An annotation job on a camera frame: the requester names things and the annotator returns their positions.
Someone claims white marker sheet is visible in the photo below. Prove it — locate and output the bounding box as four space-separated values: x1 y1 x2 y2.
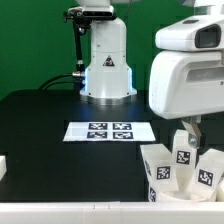
63 122 155 142

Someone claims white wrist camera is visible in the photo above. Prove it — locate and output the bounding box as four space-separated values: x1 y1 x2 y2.
155 15 224 52

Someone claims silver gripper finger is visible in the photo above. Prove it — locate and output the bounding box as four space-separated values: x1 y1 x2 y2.
181 115 204 149

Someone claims white left barrier block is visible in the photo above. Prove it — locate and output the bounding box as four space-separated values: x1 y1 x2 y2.
0 156 7 181

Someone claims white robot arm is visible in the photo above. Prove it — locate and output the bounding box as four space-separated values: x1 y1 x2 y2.
80 0 224 147

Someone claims black cable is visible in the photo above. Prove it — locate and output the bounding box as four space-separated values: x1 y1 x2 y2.
38 73 76 92

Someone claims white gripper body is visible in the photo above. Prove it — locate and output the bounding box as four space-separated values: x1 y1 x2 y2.
149 51 224 119

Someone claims white front barrier wall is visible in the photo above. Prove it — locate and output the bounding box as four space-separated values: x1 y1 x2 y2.
0 202 224 224

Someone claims black camera on stand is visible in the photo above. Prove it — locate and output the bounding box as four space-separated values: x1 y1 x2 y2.
63 6 116 77

